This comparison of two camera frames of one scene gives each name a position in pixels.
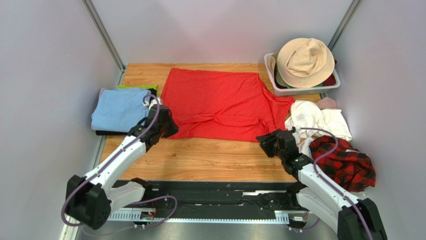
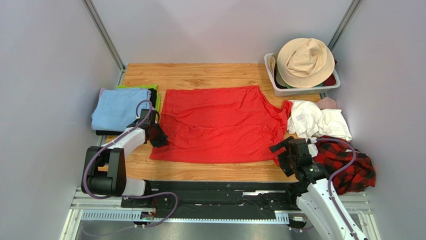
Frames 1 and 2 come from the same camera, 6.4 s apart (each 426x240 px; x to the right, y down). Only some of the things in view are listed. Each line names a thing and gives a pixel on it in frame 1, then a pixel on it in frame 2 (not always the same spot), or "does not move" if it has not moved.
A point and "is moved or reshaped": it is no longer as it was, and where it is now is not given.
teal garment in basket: x=319 y=85 does not move
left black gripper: x=174 y=128 to x=162 y=140
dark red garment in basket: x=332 y=81 does not move
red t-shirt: x=222 y=105 is moved or reshaped
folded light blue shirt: x=119 y=109 does not move
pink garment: x=327 y=103 does not move
